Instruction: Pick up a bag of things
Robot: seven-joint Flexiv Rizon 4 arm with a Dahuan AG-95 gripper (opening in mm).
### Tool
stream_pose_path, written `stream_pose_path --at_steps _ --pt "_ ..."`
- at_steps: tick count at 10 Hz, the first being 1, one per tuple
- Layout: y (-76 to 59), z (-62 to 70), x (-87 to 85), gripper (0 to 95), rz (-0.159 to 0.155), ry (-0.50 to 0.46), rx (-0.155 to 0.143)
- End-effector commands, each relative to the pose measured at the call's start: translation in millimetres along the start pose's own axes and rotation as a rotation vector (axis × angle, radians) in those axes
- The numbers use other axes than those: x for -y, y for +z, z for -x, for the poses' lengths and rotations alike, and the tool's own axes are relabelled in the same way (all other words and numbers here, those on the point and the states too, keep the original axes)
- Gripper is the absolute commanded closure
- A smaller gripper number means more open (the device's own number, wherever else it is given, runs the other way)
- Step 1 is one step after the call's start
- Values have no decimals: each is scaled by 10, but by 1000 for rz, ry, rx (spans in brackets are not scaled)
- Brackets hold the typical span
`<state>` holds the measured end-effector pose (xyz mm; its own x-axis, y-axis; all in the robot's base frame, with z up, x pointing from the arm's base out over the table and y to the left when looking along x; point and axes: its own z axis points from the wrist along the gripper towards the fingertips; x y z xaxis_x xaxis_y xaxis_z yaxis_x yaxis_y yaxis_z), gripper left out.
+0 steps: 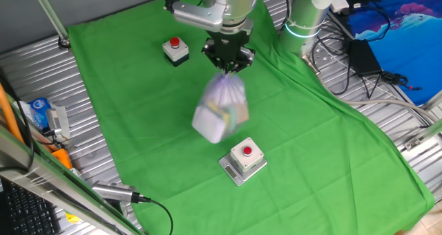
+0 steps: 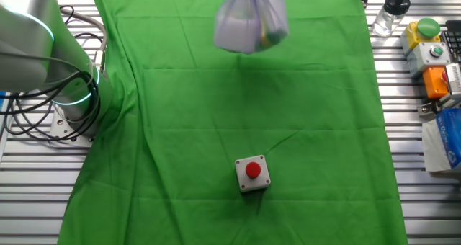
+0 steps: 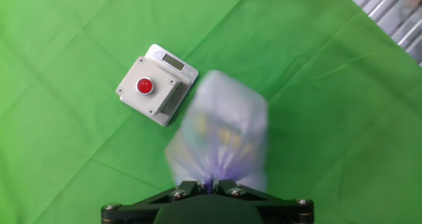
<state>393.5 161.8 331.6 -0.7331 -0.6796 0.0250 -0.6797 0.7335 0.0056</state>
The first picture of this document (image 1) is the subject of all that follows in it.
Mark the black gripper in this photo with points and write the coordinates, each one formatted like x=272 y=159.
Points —
x=228 y=45

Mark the clear plastic bag of things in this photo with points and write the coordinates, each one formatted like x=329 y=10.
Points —
x=221 y=110

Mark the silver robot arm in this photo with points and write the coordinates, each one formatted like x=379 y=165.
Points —
x=235 y=0

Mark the red button box black base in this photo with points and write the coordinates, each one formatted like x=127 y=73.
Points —
x=176 y=52

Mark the white box red button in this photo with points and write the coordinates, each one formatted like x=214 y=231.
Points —
x=247 y=155

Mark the black power adapter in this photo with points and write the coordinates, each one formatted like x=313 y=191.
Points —
x=364 y=57

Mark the green cloth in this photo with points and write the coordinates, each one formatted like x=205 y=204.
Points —
x=310 y=166

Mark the blue picture mat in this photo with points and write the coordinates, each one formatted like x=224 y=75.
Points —
x=414 y=38

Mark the orange box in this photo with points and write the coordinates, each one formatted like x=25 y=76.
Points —
x=63 y=158

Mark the blue tissue pack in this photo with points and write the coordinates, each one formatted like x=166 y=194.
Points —
x=38 y=111

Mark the orange tube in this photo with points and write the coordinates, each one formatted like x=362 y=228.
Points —
x=8 y=114

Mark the black keyboard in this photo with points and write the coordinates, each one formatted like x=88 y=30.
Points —
x=27 y=211

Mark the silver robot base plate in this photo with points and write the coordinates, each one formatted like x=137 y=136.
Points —
x=323 y=57

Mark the silver camera on frame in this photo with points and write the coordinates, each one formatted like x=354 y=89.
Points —
x=112 y=191

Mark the silver ridged camera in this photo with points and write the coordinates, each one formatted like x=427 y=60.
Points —
x=58 y=121

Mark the aluminium frame pole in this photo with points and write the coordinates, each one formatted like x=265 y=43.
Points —
x=48 y=12

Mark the small aluminium bracket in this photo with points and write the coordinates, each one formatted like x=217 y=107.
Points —
x=412 y=143

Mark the aluminium frame beam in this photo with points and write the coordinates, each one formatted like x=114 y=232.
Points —
x=52 y=183

